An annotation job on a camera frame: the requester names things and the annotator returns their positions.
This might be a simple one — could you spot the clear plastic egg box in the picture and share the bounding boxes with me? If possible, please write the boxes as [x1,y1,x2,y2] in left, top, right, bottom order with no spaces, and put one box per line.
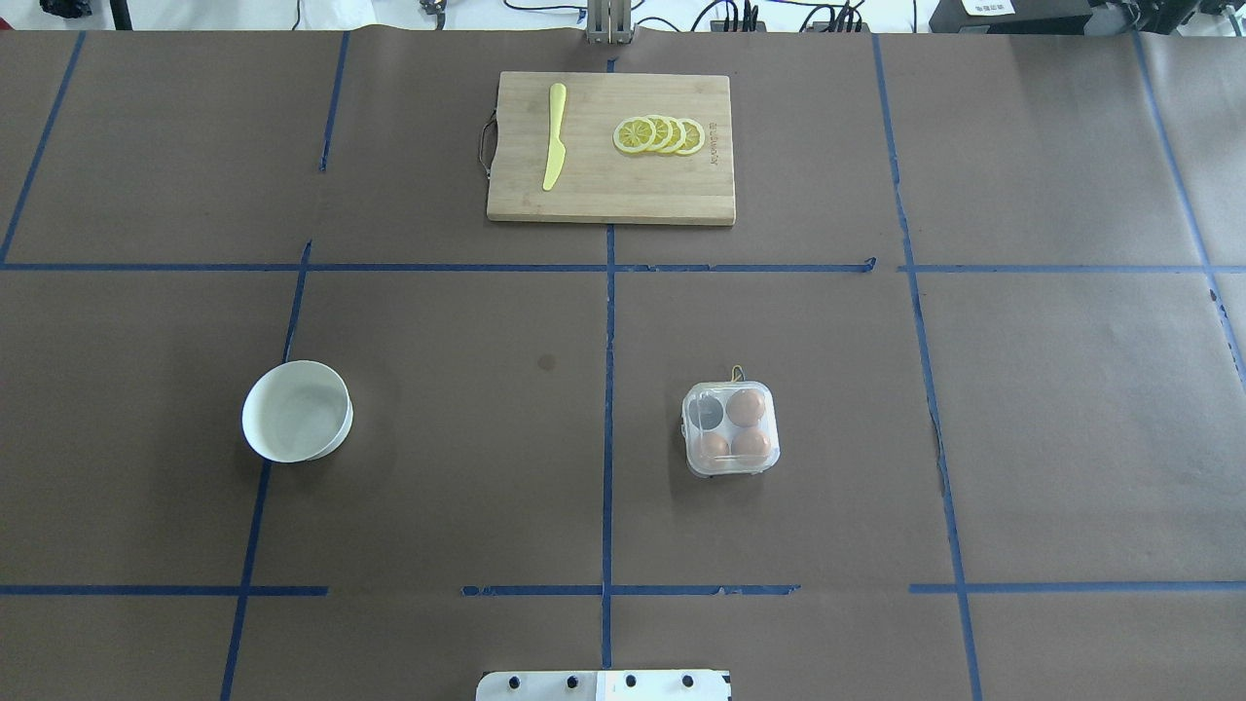
[680,365,782,479]

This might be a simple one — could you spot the brown egg in box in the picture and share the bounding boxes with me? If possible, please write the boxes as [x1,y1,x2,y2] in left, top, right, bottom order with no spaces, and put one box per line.
[731,427,773,464]
[697,431,731,464]

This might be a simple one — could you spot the bamboo cutting board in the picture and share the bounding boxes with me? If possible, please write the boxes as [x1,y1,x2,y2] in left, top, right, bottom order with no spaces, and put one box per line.
[487,71,736,227]

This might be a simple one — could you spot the lemon slice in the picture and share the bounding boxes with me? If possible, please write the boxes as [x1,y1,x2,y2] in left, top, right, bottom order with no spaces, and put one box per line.
[644,115,669,154]
[611,117,658,154]
[659,117,687,154]
[674,120,705,156]

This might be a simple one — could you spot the black computer tower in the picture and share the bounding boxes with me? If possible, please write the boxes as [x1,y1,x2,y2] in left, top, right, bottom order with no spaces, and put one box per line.
[930,1,1145,36]

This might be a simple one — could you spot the white bowl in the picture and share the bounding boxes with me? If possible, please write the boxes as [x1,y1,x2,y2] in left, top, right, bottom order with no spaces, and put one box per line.
[240,360,354,464]

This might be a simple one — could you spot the yellow plastic knife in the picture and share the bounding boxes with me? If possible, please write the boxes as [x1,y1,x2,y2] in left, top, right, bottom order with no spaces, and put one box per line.
[542,83,567,192]

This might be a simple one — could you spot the brown egg from bowl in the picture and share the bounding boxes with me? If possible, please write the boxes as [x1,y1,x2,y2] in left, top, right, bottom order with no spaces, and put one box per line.
[726,387,768,427]

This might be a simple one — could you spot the brown egg in box rear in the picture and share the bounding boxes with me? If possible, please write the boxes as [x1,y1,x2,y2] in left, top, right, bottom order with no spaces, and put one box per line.
[731,427,773,464]

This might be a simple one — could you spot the aluminium frame post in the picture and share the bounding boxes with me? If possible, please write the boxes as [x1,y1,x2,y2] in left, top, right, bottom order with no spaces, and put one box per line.
[586,0,635,45]

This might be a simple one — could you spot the brown egg in box front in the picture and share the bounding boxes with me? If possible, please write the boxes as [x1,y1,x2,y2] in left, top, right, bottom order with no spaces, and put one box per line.
[697,431,731,464]

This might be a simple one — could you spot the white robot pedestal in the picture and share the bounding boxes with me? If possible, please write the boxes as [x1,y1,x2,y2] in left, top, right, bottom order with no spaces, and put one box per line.
[475,669,733,700]

